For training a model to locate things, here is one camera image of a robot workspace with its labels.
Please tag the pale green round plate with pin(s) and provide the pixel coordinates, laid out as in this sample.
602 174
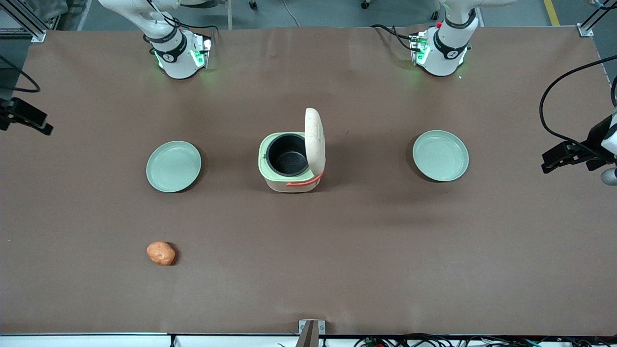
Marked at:
440 155
173 166

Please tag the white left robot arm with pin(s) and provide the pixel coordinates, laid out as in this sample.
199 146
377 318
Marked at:
446 58

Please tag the grey rounded cylinder end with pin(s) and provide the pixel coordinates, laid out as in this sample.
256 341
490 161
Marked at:
610 177

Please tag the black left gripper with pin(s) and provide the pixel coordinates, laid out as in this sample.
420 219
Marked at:
599 138

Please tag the black inner cooking pot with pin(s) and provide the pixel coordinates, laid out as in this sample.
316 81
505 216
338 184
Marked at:
288 156

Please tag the brown table mat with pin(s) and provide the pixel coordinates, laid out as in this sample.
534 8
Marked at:
308 250

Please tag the aluminium frame post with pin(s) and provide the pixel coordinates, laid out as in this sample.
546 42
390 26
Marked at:
29 24
590 21

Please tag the orange brown potato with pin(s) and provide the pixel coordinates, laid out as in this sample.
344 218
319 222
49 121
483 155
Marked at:
161 253

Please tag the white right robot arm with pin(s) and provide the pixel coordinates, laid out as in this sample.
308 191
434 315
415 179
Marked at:
176 62

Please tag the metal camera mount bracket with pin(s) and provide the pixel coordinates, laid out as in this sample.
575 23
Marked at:
311 332

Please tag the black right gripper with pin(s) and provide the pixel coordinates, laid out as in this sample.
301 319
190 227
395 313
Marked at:
19 113

